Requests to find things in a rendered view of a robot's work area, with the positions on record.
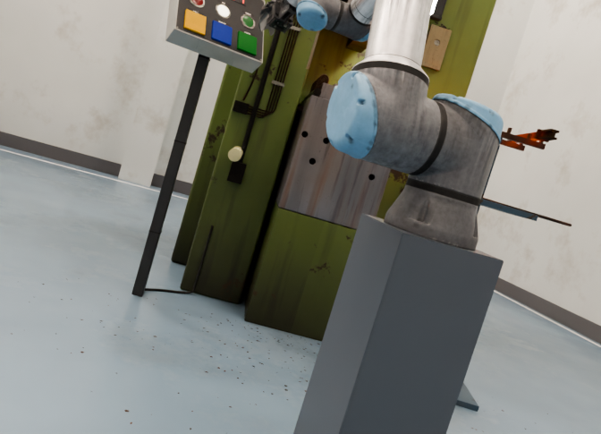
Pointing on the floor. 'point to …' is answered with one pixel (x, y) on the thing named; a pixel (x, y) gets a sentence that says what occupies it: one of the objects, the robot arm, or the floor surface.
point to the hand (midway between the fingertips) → (262, 25)
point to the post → (170, 175)
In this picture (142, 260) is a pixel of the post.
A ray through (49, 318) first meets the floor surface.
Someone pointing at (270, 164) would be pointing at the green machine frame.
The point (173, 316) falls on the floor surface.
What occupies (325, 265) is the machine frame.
